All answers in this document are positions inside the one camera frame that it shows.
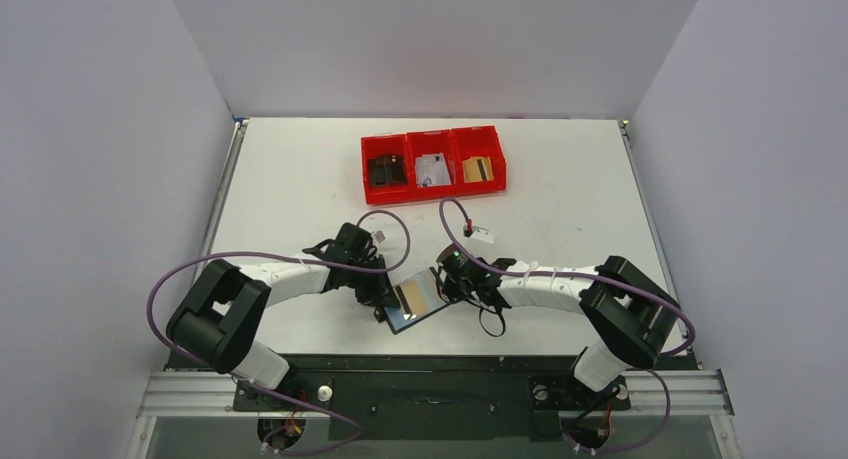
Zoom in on black leather card holder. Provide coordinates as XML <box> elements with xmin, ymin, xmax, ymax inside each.
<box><xmin>374</xmin><ymin>267</ymin><xmax>449</xmax><ymax>335</ymax></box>

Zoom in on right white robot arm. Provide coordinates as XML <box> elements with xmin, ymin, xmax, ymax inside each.
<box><xmin>436</xmin><ymin>245</ymin><xmax>679</xmax><ymax>406</ymax></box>

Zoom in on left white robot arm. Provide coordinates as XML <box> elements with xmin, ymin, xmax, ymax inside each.
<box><xmin>165</xmin><ymin>223</ymin><xmax>399</xmax><ymax>409</ymax></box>

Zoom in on black card holders in bin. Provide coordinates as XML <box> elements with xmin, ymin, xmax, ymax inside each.
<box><xmin>366</xmin><ymin>154</ymin><xmax>407</xmax><ymax>188</ymax></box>

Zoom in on white cards in bin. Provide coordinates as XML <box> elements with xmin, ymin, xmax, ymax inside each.
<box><xmin>415</xmin><ymin>153</ymin><xmax>452</xmax><ymax>188</ymax></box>

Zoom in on gold cards in bin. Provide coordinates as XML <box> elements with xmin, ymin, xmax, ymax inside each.
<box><xmin>462</xmin><ymin>156</ymin><xmax>494</xmax><ymax>183</ymax></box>

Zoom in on left red bin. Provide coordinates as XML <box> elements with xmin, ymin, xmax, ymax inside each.
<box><xmin>360</xmin><ymin>134</ymin><xmax>410</xmax><ymax>205</ymax></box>

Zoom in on red bin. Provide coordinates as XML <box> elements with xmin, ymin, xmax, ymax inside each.
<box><xmin>360</xmin><ymin>134</ymin><xmax>410</xmax><ymax>205</ymax></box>
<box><xmin>407</xmin><ymin>129</ymin><xmax>458</xmax><ymax>200</ymax></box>
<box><xmin>450</xmin><ymin>125</ymin><xmax>507</xmax><ymax>196</ymax></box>

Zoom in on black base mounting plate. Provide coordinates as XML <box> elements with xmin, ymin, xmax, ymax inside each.
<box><xmin>165</xmin><ymin>349</ymin><xmax>631</xmax><ymax>443</ymax></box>

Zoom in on middle red bin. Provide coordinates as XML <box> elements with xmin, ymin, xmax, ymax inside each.
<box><xmin>407</xmin><ymin>129</ymin><xmax>458</xmax><ymax>200</ymax></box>

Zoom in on right red bin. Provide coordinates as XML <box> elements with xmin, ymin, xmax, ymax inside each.
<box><xmin>450</xmin><ymin>125</ymin><xmax>507</xmax><ymax>196</ymax></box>

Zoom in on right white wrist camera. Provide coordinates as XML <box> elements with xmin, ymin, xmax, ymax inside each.
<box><xmin>463</xmin><ymin>225</ymin><xmax>494</xmax><ymax>245</ymax></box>

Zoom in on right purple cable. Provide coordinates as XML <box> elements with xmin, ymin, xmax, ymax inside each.
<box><xmin>438</xmin><ymin>197</ymin><xmax>697</xmax><ymax>455</ymax></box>

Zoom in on purple cable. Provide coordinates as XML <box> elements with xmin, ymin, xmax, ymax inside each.
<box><xmin>438</xmin><ymin>197</ymin><xmax>697</xmax><ymax>455</ymax></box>
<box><xmin>146</xmin><ymin>209</ymin><xmax>412</xmax><ymax>457</ymax></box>

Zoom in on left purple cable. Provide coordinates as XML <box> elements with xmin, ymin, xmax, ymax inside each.
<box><xmin>146</xmin><ymin>209</ymin><xmax>412</xmax><ymax>457</ymax></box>

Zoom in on aluminium rail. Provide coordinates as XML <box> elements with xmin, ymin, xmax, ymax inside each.
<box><xmin>138</xmin><ymin>370</ymin><xmax>734</xmax><ymax>417</ymax></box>

